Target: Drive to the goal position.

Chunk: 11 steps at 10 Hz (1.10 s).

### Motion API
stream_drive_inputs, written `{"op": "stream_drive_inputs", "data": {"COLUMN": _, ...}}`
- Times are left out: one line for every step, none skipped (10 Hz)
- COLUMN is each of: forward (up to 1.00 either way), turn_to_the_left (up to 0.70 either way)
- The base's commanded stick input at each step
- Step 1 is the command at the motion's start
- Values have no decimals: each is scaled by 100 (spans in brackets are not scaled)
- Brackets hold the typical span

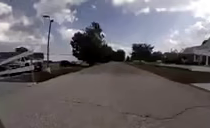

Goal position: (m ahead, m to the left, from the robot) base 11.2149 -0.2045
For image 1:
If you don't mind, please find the large dark tree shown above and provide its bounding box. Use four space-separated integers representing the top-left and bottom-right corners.
69 21 127 66

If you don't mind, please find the grey concrete path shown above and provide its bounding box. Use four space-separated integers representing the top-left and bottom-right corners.
0 61 210 128

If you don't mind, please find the group of distant trees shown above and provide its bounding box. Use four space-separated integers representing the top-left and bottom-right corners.
130 42 181 64

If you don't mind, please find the dark car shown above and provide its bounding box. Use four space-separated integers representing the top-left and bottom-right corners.
59 60 73 68

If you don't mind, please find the grass strip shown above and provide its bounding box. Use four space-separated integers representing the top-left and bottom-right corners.
0 63 91 84
127 62 210 85

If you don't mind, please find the street lamp pole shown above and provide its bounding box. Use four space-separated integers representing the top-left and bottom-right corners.
42 14 55 74

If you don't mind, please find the low distant building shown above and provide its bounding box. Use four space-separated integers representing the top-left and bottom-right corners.
0 46 45 62

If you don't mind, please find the grey driveway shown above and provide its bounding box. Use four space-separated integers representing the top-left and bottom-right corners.
0 81 37 103

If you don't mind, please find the pale concrete walkway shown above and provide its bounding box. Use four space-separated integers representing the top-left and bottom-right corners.
159 62 210 95

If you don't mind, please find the pale gabled building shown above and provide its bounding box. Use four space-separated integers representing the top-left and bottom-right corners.
182 26 210 66

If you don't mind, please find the white rail fence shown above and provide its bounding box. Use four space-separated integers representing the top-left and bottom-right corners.
0 49 36 83

